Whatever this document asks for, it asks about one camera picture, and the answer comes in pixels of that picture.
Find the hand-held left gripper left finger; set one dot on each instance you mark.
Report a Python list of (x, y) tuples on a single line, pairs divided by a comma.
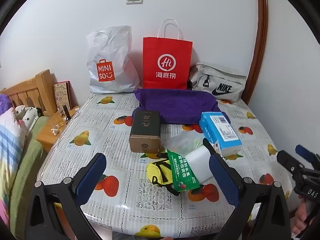
[(91, 177)]

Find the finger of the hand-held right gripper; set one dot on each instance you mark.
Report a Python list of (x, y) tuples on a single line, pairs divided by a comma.
[(290, 166), (306, 155)]

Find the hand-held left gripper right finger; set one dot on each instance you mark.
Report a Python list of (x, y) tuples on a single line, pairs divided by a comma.
[(223, 180)]

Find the green snack packet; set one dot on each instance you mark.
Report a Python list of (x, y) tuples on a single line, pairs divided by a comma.
[(182, 170)]

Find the green tissue pack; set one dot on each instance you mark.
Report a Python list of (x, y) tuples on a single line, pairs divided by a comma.
[(182, 140)]

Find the yellow mesh pouch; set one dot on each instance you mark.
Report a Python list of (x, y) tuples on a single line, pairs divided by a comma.
[(156, 172)]

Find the purple fabric tray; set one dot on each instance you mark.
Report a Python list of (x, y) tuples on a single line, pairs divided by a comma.
[(180, 102)]

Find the person's right hand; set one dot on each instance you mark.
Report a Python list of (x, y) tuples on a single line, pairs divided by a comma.
[(300, 220)]

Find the blue tissue box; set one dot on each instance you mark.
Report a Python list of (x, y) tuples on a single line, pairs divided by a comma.
[(220, 132)]

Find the fruit print tablecloth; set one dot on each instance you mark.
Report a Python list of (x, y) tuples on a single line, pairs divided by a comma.
[(117, 135)]

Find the wooden nightstand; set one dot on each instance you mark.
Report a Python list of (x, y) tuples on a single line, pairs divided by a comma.
[(53, 127)]

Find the green bed sheet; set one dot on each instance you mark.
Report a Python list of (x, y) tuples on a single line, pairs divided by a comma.
[(27, 160)]

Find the small black bottle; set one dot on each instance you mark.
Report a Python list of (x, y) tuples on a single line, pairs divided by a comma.
[(66, 113)]

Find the dark green tin box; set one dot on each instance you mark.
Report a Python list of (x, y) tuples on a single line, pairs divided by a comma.
[(145, 127)]

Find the illustrated book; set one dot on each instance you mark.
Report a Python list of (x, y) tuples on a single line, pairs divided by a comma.
[(62, 96)]

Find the white black-dotted plush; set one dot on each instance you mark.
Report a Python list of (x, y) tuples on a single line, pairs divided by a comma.
[(28, 117)]

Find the striped pillow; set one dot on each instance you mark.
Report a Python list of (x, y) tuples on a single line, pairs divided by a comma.
[(11, 140)]

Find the grey waist bag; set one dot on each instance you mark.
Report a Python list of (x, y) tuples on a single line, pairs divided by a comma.
[(217, 80)]

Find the wooden bed headboard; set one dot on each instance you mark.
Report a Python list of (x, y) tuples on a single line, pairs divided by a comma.
[(32, 90)]

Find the purple fuzzy cushion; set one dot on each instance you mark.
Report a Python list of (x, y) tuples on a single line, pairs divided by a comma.
[(5, 103)]

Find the white plastic shopping bag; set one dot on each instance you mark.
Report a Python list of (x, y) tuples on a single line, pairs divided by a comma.
[(110, 55)]

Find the red paper bag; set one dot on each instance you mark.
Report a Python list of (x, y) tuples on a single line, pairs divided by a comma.
[(166, 55)]

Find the brown wooden door frame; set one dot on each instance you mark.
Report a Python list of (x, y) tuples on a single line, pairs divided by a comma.
[(258, 42)]

